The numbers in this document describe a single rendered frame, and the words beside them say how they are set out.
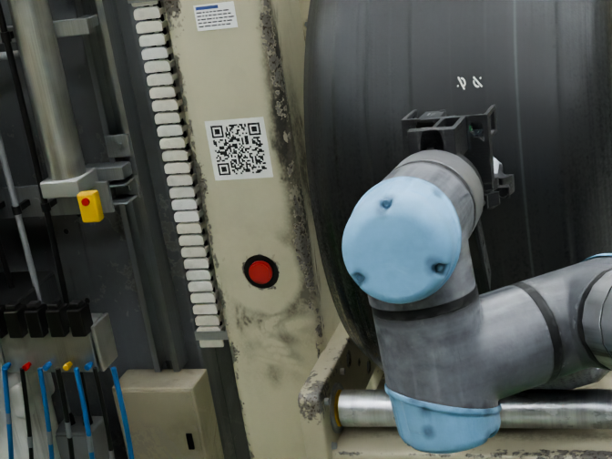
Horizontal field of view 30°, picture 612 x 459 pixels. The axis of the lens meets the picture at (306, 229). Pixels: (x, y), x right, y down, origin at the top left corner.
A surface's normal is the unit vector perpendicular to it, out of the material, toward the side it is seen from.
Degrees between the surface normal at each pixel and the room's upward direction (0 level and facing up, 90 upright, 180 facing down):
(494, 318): 33
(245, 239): 90
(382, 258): 84
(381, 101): 66
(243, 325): 90
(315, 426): 90
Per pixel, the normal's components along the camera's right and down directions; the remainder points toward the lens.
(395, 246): -0.28, 0.26
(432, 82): -0.31, -0.08
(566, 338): 0.32, 0.08
